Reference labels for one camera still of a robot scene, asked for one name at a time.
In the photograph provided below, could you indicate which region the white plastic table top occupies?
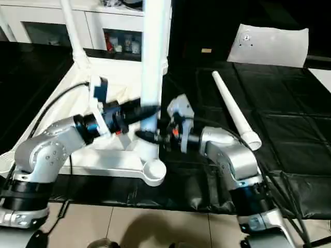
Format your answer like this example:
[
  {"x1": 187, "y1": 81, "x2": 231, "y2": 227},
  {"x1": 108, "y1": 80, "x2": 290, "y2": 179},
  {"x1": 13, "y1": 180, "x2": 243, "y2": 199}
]
[{"x1": 0, "y1": 57, "x2": 169, "y2": 188}]

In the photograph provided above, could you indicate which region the dark right robot foot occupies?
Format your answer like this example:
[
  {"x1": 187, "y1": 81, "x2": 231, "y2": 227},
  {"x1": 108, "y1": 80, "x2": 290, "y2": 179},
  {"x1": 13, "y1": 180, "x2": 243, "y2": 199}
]
[{"x1": 175, "y1": 241, "x2": 199, "y2": 248}]

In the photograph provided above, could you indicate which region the dark robot foot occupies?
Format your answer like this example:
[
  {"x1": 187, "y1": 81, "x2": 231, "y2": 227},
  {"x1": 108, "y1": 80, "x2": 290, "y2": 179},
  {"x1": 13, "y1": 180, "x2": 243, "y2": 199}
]
[
  {"x1": 175, "y1": 241, "x2": 199, "y2": 248},
  {"x1": 87, "y1": 238, "x2": 123, "y2": 248}
]

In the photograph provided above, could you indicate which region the black padded mat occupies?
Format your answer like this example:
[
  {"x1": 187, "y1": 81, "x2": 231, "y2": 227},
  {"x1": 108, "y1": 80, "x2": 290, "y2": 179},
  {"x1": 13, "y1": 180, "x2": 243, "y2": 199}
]
[{"x1": 0, "y1": 40, "x2": 331, "y2": 220}]

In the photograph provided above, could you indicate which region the dark left robot foot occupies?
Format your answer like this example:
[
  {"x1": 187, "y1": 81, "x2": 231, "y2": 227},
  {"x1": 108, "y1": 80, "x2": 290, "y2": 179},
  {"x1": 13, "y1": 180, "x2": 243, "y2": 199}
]
[{"x1": 87, "y1": 238, "x2": 123, "y2": 248}]

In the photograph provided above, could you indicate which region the white glass-door cabinet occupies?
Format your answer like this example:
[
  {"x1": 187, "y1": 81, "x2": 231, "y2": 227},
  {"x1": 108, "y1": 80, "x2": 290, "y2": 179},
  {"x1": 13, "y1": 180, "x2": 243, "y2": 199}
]
[{"x1": 0, "y1": 5, "x2": 145, "y2": 52}]

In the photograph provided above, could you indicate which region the white curved plastic panel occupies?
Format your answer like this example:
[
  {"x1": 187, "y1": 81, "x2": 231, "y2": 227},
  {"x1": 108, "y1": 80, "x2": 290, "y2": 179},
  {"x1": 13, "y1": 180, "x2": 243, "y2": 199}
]
[{"x1": 227, "y1": 23, "x2": 310, "y2": 69}]

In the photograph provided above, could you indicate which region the white flat board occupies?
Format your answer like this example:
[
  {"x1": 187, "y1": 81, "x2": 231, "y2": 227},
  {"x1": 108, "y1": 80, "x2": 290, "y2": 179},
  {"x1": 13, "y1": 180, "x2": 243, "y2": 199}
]
[{"x1": 307, "y1": 68, "x2": 331, "y2": 94}]

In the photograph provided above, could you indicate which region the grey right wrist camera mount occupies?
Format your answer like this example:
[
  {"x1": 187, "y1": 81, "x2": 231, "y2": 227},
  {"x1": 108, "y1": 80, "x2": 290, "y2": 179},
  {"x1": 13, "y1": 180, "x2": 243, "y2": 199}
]
[{"x1": 166, "y1": 94, "x2": 195, "y2": 153}]

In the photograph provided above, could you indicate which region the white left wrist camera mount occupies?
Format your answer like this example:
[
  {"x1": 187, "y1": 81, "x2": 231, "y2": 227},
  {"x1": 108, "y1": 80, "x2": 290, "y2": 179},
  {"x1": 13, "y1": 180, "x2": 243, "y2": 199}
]
[{"x1": 88, "y1": 75, "x2": 113, "y2": 138}]

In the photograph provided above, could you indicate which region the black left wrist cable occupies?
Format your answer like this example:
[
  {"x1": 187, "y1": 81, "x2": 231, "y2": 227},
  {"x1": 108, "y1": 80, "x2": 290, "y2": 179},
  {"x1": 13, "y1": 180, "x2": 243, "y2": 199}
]
[{"x1": 28, "y1": 81, "x2": 92, "y2": 233}]

